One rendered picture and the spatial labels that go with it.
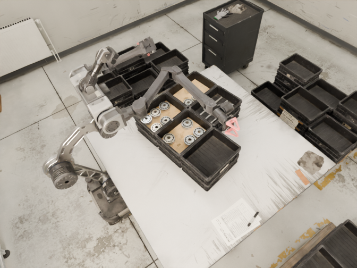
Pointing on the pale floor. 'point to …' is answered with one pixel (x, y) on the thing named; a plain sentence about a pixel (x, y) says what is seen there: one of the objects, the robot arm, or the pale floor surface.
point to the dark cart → (230, 36)
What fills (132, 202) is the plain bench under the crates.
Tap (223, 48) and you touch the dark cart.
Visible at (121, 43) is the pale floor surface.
